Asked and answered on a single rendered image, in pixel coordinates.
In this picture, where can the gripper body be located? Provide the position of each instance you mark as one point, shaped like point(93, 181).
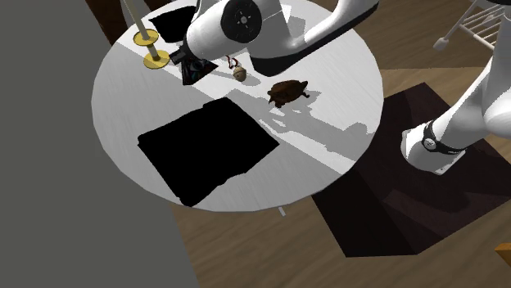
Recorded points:
point(195, 72)

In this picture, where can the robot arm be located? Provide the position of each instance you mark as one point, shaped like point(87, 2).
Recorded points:
point(207, 36)

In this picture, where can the gold candlestick with white candle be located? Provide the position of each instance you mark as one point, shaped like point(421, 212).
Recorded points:
point(156, 60)

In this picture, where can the beige bell with red ribbon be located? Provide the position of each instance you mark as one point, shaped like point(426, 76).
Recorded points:
point(239, 74)

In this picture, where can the round white table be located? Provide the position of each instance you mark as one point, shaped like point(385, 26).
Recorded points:
point(131, 119)

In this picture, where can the brown turtle figure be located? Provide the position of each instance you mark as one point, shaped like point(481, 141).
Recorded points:
point(286, 92)

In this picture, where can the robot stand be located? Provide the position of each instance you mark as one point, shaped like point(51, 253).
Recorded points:
point(399, 207)

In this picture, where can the white drying rack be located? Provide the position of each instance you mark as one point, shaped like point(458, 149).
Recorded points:
point(439, 43)

